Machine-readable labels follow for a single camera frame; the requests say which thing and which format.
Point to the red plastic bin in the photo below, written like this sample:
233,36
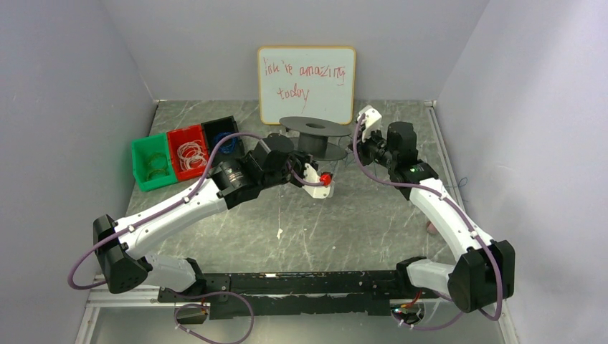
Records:
189,154

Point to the black plastic bin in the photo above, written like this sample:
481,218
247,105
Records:
214,131

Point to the black cable spool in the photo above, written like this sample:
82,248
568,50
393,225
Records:
314,137

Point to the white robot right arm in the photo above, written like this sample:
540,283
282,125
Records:
484,270

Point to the green plastic bin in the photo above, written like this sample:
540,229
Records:
151,160

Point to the pink small bottle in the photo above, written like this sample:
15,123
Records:
431,228

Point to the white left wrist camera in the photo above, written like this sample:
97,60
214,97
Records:
317,185

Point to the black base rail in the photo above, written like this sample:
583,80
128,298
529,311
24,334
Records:
373,292

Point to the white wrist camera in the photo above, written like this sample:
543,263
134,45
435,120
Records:
317,185
368,120

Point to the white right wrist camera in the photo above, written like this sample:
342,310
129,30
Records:
368,120

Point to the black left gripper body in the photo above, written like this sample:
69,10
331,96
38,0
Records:
300,161

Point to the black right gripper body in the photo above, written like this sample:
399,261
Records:
363,145

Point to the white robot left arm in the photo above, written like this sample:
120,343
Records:
123,247

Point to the whiteboard with red writing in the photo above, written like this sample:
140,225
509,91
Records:
309,81

